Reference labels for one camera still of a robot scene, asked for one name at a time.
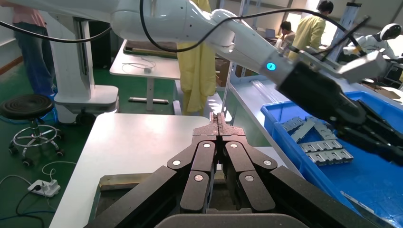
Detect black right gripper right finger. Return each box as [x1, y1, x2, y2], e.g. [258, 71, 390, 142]
[218, 112, 378, 228]

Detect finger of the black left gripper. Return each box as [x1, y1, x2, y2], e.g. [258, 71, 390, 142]
[356, 100, 403, 140]
[330, 117, 403, 166]

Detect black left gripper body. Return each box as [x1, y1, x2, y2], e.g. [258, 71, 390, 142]
[277, 61, 368, 127]

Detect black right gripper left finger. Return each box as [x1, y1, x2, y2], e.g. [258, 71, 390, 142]
[85, 112, 219, 228]

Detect cardboard sheet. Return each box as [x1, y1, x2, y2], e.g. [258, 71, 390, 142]
[361, 81, 403, 101]

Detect blue plastic bin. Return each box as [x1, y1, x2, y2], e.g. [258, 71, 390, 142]
[260, 91, 403, 228]

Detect person in yellow coat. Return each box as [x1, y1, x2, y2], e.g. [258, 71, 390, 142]
[288, 0, 335, 61]

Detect white metal shelving rack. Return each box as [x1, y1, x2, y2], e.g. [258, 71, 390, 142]
[219, 0, 403, 179]

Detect seated dark haired person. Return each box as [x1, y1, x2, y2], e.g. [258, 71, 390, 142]
[276, 20, 297, 49]

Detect long yellow coat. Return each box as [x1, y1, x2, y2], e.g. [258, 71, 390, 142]
[175, 0, 218, 116]

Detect stacked cardboard boxes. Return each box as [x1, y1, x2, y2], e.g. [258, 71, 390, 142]
[215, 57, 256, 88]

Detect white robot black visor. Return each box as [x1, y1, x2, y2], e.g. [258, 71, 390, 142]
[342, 23, 403, 60]

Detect white desk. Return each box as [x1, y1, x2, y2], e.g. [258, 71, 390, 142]
[109, 39, 182, 115]

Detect flat cardboard box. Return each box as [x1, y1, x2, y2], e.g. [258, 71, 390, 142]
[123, 40, 179, 59]

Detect white power strip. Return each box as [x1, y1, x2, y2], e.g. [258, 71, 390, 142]
[27, 179, 61, 198]

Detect white machine column base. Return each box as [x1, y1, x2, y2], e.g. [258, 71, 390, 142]
[47, 12, 120, 126]

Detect black round stool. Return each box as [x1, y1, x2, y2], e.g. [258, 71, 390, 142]
[0, 94, 66, 168]

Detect person in pink shirt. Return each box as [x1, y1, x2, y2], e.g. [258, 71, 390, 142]
[0, 0, 58, 99]

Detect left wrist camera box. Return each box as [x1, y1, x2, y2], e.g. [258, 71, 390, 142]
[296, 47, 388, 84]

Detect white cable with adapter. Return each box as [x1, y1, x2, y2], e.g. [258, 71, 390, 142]
[121, 57, 157, 75]

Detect white floor cable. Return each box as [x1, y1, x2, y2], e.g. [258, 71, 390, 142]
[41, 161, 78, 190]

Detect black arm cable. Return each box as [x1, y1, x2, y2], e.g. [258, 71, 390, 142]
[139, 0, 371, 54]
[0, 20, 112, 44]

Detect black floor cable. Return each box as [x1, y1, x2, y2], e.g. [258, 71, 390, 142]
[15, 188, 45, 228]

